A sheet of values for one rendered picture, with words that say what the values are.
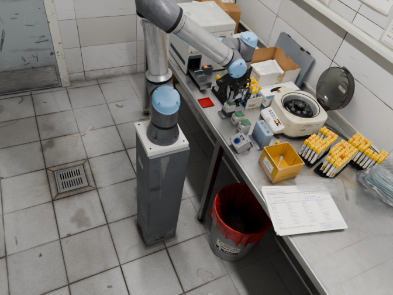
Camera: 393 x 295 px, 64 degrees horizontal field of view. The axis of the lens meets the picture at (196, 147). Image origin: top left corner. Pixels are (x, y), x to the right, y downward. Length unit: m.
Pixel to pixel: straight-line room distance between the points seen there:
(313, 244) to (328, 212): 0.17
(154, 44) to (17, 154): 1.72
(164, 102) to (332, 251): 0.87
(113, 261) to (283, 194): 1.18
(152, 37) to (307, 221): 0.94
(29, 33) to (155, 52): 1.80
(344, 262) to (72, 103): 2.50
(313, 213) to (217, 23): 1.09
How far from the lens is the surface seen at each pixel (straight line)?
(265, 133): 1.49
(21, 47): 3.04
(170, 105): 1.29
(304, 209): 1.39
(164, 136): 1.39
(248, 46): 1.42
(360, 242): 1.45
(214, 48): 1.21
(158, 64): 1.34
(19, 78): 3.20
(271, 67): 2.03
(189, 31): 1.15
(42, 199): 2.43
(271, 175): 1.42
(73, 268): 2.14
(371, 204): 1.59
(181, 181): 1.65
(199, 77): 1.79
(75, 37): 3.10
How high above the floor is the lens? 1.95
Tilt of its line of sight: 47 degrees down
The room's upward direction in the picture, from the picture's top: 11 degrees clockwise
